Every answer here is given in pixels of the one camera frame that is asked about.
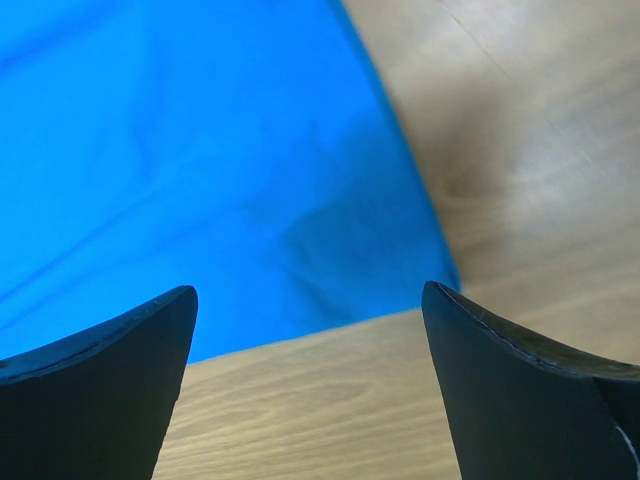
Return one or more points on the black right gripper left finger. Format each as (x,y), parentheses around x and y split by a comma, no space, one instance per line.
(97,404)

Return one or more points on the blue t shirt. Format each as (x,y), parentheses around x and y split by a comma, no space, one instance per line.
(245,148)

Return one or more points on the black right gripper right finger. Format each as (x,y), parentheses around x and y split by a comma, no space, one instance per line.
(520,405)

